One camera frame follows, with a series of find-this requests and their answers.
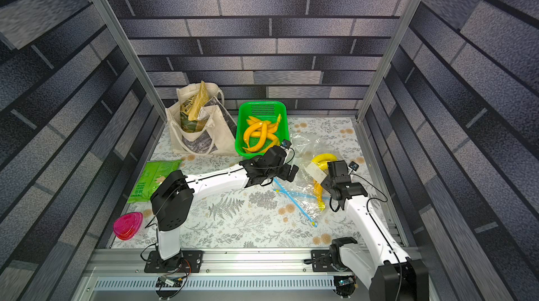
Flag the yellow banana bunch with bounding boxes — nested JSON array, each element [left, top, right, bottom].
[[311, 154, 338, 211], [246, 121, 268, 153]]

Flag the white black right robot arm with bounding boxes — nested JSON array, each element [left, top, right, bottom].
[[321, 175, 430, 300]]

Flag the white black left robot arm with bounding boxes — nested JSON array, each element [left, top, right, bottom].
[[150, 140, 298, 260]]

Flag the beige canvas tote bag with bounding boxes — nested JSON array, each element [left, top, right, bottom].
[[166, 89, 237, 156]]

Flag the green chips bag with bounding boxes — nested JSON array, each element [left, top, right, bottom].
[[127, 160, 182, 204]]

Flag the snack packets in tote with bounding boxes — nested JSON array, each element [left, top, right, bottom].
[[177, 81, 220, 133]]

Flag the right circuit board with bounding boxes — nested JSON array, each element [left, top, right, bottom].
[[334, 275, 357, 299]]

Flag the circuit board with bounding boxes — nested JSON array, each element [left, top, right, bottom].
[[334, 275, 357, 299], [155, 275, 188, 300]]

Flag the pink plastic container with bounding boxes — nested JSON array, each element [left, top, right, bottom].
[[113, 212, 143, 241]]

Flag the left circuit board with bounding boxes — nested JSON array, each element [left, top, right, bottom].
[[155, 275, 188, 300]]

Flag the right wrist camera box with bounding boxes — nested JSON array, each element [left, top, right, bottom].
[[328, 161, 351, 185]]

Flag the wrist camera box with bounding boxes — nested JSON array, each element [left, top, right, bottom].
[[328, 161, 351, 185], [281, 140, 291, 149]]

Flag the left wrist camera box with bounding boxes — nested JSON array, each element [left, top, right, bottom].
[[281, 140, 291, 149]]

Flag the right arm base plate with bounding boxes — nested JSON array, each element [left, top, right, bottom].
[[310, 249, 347, 272]]

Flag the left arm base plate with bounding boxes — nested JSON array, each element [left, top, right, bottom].
[[144, 250, 204, 274]]

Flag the aluminium front rail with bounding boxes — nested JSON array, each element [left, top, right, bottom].
[[74, 248, 370, 300]]

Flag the aluminium frame post right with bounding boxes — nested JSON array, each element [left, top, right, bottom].
[[356, 0, 422, 123]]

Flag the aluminium frame post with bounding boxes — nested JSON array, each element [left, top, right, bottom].
[[356, 0, 422, 123], [91, 0, 167, 122]]

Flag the aluminium frame post left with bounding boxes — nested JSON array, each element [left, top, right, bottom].
[[91, 0, 167, 122]]

